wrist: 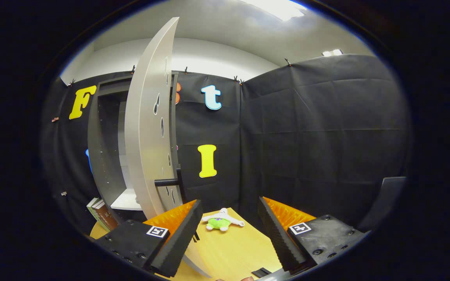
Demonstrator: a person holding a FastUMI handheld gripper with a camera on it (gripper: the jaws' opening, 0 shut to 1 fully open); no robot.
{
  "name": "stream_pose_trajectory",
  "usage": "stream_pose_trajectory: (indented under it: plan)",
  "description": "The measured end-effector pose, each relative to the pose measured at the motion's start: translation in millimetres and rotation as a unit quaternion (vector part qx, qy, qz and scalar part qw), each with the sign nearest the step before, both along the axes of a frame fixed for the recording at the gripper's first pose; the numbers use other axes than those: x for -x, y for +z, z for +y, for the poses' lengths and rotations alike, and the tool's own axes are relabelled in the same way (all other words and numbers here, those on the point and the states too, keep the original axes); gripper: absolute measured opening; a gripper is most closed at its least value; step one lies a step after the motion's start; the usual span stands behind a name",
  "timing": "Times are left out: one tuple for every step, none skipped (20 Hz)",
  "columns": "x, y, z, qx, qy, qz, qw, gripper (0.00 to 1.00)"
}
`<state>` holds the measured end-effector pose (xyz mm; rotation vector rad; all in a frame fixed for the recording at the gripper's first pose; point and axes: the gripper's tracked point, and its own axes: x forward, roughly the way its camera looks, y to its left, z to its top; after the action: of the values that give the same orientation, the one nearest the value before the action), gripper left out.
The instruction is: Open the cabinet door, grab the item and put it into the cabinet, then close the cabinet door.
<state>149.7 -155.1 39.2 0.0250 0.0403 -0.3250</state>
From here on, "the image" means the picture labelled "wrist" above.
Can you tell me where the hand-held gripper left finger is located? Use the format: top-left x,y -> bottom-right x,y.
92,199 -> 204,278

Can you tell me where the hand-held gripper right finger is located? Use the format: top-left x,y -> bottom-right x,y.
258,196 -> 367,274

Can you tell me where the black door handle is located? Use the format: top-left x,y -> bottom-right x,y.
154,166 -> 184,203

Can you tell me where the beige cabinet door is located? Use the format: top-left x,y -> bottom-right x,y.
125,17 -> 214,278

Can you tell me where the pink and green plush toy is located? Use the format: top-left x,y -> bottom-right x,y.
202,208 -> 245,232

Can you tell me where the grey cabinet body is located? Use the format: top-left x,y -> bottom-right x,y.
87,72 -> 180,213

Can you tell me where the long ceiling light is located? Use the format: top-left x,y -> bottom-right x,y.
241,0 -> 307,21

